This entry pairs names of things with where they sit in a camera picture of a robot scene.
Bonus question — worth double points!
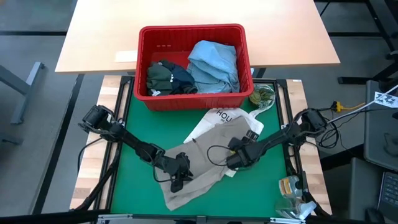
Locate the white printed tote bag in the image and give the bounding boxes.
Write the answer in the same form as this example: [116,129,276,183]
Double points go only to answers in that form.
[183,107,265,178]

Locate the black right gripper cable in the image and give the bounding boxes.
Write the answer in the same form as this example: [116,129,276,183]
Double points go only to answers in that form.
[206,144,234,167]

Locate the white label sticker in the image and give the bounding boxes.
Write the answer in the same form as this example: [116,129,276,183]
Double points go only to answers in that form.
[114,50,138,63]

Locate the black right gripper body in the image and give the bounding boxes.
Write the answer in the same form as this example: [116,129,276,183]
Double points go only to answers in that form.
[226,130,267,171]

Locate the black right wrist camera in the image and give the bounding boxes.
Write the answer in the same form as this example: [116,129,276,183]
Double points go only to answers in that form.
[228,138,243,151]

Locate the white cord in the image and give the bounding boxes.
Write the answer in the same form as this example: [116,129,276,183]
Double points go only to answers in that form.
[329,84,398,123]

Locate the green table mat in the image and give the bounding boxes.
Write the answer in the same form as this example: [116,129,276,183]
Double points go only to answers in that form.
[110,81,289,218]

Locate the light blue jeans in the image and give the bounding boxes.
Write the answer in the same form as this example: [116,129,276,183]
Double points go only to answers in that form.
[185,39,241,94]

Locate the silver aluminium bar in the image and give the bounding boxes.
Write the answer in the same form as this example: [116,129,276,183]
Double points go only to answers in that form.
[96,213,134,223]
[269,217,307,224]

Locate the clear spray bottle white nozzle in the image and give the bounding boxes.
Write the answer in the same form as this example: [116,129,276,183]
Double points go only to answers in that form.
[275,197,318,220]

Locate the khaki shorts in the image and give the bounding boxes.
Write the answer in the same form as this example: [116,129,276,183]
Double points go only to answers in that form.
[154,115,253,212]

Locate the red plastic laundry bin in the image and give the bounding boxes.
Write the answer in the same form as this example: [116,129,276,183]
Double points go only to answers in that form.
[133,23,254,112]

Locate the dark green garment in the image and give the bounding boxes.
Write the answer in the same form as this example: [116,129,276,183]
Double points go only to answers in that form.
[146,61,174,96]

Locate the navy blue garment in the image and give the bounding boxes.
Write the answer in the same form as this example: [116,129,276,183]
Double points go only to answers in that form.
[160,59,198,95]

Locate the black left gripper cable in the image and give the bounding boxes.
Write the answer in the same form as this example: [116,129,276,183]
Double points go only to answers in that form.
[151,155,175,184]

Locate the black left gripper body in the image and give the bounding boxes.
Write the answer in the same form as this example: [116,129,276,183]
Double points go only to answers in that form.
[157,151,192,194]

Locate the black metal table frame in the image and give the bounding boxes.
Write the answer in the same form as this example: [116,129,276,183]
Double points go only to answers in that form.
[72,74,332,224]

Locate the clear bottle orange label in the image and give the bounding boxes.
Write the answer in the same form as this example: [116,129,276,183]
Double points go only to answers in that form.
[277,175,304,199]

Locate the grey side desk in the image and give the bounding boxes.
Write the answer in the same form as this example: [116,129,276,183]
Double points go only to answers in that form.
[348,157,383,222]

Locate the green succulent plant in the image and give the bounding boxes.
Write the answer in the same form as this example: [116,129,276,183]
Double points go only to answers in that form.
[248,84,277,110]

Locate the grey metal table leg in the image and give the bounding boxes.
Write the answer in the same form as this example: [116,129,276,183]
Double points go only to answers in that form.
[0,61,46,125]

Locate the black computer mouse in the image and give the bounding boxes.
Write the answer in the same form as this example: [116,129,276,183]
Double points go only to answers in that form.
[365,207,386,224]

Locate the black cable bundle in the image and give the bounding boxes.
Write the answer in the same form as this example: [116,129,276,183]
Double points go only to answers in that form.
[317,107,341,150]

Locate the light wood desk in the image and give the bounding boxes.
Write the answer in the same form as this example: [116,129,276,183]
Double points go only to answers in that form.
[55,0,341,75]

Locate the black keyboard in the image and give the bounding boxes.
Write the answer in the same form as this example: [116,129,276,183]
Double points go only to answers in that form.
[377,170,398,215]

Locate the grey chair seat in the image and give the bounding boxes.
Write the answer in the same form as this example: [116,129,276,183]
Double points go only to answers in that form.
[363,79,398,172]

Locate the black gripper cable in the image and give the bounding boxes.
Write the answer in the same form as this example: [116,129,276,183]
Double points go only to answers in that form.
[151,155,175,184]
[206,144,234,167]

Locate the yellow power plug cord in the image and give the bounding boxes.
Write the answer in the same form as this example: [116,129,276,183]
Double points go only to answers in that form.
[331,101,366,113]

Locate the black white patterned card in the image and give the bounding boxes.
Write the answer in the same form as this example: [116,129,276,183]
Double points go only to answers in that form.
[374,91,398,109]

